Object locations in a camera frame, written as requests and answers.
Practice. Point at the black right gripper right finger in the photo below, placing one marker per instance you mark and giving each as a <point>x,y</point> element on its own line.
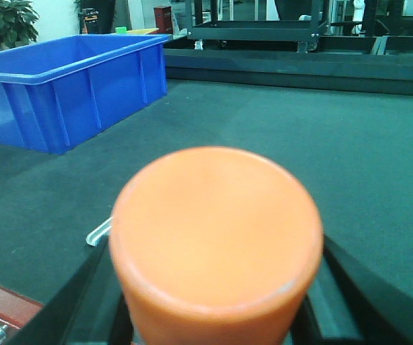
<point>350,304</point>

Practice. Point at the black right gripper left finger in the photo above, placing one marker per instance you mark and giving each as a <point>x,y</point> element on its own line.
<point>89,309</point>

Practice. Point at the orange cylindrical capacitor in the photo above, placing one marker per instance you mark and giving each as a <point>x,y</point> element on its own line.
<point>214,245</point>

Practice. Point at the blue bin on conveyor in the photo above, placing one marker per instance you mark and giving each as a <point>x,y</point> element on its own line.
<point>55,95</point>

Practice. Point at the silver metal tray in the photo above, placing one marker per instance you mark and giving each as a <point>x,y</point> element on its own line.
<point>93,237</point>

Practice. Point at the green potted plant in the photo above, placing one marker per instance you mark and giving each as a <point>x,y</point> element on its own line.
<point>17,24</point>

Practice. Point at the red conveyor frame edge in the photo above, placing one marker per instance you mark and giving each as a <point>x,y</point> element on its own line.
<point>1,309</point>

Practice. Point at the black metal frame cart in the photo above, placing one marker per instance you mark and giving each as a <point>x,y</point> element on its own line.
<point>299,22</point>

